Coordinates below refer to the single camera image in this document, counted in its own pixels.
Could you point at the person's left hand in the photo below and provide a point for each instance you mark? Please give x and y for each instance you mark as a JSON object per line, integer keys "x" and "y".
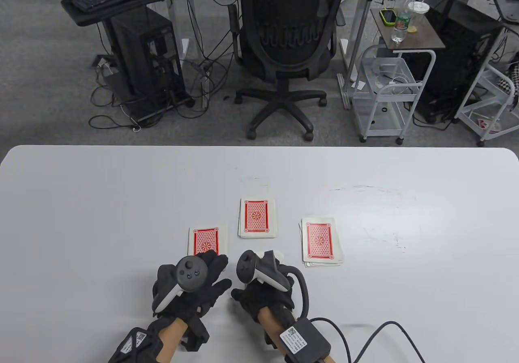
{"x": 194, "y": 306}

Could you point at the person's right hand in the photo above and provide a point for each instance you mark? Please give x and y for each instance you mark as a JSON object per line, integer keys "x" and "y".
{"x": 263, "y": 298}

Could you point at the pile of dealt playing cards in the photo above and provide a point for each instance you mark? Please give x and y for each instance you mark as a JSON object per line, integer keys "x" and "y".
{"x": 206, "y": 239}
{"x": 320, "y": 239}
{"x": 259, "y": 253}
{"x": 257, "y": 217}

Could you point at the person's right forearm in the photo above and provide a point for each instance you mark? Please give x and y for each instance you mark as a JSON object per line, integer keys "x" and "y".
{"x": 269, "y": 322}

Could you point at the person's left forearm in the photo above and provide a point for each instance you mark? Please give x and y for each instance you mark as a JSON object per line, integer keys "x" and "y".
{"x": 172, "y": 334}

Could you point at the white VR controller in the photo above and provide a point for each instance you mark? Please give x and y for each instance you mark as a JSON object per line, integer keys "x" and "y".
{"x": 265, "y": 272}
{"x": 190, "y": 274}

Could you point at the white paper slip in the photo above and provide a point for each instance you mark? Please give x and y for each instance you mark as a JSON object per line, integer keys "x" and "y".
{"x": 359, "y": 84}

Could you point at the black mesh office chair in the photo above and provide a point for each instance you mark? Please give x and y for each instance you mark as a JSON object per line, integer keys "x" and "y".
{"x": 284, "y": 61}

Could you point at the black computer tower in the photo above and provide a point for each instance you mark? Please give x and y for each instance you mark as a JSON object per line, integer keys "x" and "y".
{"x": 142, "y": 55}

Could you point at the grey floor power socket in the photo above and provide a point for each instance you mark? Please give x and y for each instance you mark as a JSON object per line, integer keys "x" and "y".
{"x": 103, "y": 61}

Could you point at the white red-print packet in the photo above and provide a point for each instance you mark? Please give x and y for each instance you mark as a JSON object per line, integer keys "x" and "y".
{"x": 484, "y": 124}

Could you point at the green case phone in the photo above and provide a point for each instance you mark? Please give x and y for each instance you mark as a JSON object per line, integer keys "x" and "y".
{"x": 388, "y": 18}

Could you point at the clear bottle green label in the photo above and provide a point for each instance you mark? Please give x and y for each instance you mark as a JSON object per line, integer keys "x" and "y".
{"x": 401, "y": 22}

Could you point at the brown top side table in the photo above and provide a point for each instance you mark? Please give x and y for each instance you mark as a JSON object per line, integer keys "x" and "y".
{"x": 425, "y": 35}

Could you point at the black white checkered cloth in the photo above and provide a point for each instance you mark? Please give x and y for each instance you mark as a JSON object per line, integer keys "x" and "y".
{"x": 511, "y": 81}

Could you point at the clear plastic cup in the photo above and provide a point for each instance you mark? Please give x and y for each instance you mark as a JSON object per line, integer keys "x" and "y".
{"x": 419, "y": 7}

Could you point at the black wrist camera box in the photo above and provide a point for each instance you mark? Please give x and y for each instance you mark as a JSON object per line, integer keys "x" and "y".
{"x": 136, "y": 344}
{"x": 304, "y": 340}

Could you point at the aluminium frame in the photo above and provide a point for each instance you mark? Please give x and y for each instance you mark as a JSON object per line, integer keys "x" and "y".
{"x": 345, "y": 91}

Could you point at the white desk leg frame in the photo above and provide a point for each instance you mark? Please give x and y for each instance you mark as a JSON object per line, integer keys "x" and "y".
{"x": 173, "y": 18}

